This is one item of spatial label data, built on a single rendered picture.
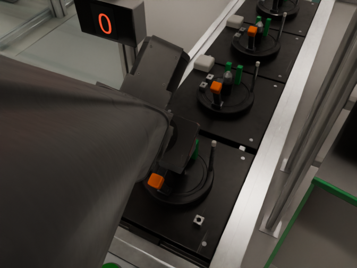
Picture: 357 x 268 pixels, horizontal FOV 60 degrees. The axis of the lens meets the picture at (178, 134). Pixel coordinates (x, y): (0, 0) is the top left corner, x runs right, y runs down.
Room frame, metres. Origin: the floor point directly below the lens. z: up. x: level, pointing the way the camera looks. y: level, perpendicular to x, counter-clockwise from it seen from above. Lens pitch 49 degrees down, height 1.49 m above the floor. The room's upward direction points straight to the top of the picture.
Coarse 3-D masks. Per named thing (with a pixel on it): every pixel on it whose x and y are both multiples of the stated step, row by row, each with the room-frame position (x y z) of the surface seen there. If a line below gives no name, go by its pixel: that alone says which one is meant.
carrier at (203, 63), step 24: (192, 72) 0.67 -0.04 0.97; (216, 72) 0.67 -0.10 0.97; (240, 72) 0.59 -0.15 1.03; (192, 96) 0.57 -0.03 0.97; (240, 96) 0.55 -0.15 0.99; (264, 96) 0.57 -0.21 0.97; (192, 120) 0.49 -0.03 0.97; (216, 120) 0.49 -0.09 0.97; (240, 120) 0.49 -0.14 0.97; (264, 120) 0.49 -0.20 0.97; (240, 144) 0.42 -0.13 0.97
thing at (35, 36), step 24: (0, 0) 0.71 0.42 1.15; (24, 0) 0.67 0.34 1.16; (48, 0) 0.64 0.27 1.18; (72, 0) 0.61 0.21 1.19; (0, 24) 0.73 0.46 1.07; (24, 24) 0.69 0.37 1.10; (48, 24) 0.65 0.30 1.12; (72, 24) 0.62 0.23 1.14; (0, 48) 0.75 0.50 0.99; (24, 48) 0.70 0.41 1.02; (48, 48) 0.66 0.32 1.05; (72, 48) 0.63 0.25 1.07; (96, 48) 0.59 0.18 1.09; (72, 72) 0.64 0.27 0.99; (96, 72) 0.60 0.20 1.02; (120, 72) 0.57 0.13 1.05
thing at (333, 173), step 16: (352, 112) 0.24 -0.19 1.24; (352, 128) 0.24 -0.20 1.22; (336, 144) 0.22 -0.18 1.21; (352, 144) 0.22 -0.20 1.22; (336, 160) 0.21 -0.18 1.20; (352, 160) 0.20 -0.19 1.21; (320, 176) 0.19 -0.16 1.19; (336, 176) 0.19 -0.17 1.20; (352, 176) 0.19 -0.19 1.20; (336, 192) 0.17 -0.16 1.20; (352, 192) 0.17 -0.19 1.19
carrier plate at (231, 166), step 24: (216, 144) 0.42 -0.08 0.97; (216, 168) 0.36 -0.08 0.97; (240, 168) 0.36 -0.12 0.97; (144, 192) 0.30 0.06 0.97; (216, 192) 0.30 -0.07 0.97; (144, 216) 0.25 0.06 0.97; (168, 216) 0.25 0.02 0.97; (192, 216) 0.25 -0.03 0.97; (216, 216) 0.25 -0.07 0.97; (168, 240) 0.21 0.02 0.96; (192, 240) 0.21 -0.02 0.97; (216, 240) 0.21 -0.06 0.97
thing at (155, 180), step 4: (160, 168) 0.29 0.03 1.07; (164, 168) 0.29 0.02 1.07; (160, 172) 0.28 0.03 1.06; (164, 172) 0.28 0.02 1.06; (152, 176) 0.27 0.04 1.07; (156, 176) 0.27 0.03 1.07; (160, 176) 0.27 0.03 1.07; (164, 176) 0.28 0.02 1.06; (152, 180) 0.27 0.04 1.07; (156, 180) 0.26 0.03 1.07; (160, 180) 0.26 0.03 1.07; (148, 184) 0.26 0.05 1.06; (152, 184) 0.26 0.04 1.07; (156, 184) 0.26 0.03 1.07; (160, 184) 0.26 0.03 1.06; (164, 184) 0.28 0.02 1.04; (156, 188) 0.26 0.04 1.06; (160, 188) 0.27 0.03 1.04; (164, 188) 0.28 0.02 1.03; (168, 188) 0.29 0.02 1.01
